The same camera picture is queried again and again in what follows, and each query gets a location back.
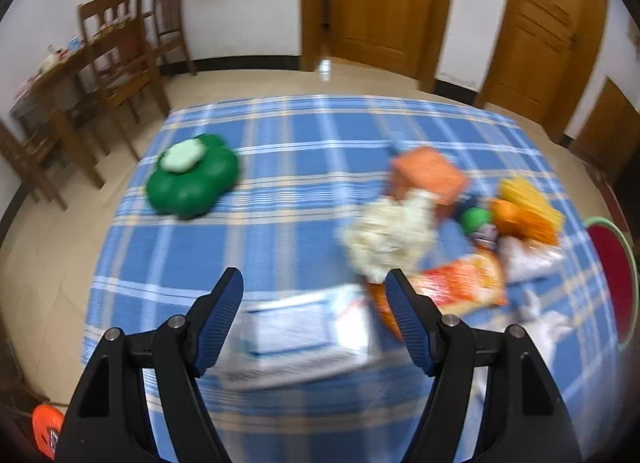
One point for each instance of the white plastic bag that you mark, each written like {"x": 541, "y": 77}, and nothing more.
{"x": 525, "y": 258}

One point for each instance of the low wooden chair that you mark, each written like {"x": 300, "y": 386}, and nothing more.
{"x": 35, "y": 153}

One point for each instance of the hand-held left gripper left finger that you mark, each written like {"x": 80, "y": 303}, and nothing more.
{"x": 220, "y": 323}

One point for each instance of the closed wooden door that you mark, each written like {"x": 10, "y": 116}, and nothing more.
{"x": 540, "y": 33}

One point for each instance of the small wooden chair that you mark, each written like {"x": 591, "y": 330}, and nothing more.
{"x": 170, "y": 18}

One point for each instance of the small green ball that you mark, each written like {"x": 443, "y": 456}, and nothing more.
{"x": 475, "y": 220}

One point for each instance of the yellow orange corn toy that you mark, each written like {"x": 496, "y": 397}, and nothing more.
{"x": 525, "y": 193}

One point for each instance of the white and blue paper box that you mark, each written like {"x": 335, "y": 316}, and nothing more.
{"x": 290, "y": 328}

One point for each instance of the open wooden door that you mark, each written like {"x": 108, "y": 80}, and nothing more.
{"x": 380, "y": 8}

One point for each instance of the pale green round pad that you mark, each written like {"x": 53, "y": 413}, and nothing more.
{"x": 182, "y": 155}

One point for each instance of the red basin with green rim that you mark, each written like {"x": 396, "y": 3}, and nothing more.
{"x": 612, "y": 263}

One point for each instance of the large wooden chair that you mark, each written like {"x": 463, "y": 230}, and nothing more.
{"x": 125, "y": 63}

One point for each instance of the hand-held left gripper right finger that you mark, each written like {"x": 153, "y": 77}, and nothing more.
{"x": 407, "y": 323}

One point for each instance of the wooden dining table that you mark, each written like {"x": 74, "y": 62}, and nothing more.
{"x": 55, "y": 75}

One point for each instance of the orange striped snack packet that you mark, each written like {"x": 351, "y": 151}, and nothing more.
{"x": 460, "y": 283}

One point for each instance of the small wooden cabinet door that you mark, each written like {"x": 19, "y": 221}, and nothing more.
{"x": 607, "y": 128}

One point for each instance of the orange plastic object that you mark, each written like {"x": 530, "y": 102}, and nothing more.
{"x": 45, "y": 430}

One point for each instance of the blue plaid tablecloth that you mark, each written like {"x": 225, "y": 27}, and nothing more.
{"x": 300, "y": 168}

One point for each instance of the white tissue piece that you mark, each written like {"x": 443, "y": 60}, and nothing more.
{"x": 545, "y": 323}

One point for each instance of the white fluffy cloth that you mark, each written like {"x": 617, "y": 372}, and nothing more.
{"x": 390, "y": 233}

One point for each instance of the orange box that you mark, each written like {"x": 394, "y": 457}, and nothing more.
{"x": 430, "y": 173}

